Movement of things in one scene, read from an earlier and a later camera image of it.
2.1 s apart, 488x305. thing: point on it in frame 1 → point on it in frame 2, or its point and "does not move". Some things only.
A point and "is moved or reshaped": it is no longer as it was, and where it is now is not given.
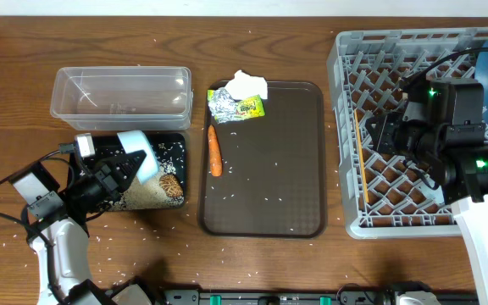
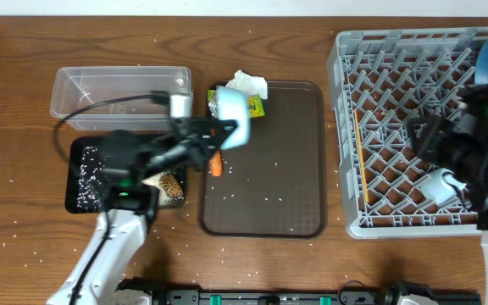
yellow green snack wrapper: x=246 y=109 does not move
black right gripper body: x=383 y=133 → x=422 y=138
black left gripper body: x=108 y=174 → x=194 y=141
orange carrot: x=214 y=152 does not move
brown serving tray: x=273 y=180 does not move
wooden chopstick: x=363 y=165 does not move
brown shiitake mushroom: x=172 y=185 does not move
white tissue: x=243 y=85 does not move
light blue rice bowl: x=135 y=141 is moved or reshaped
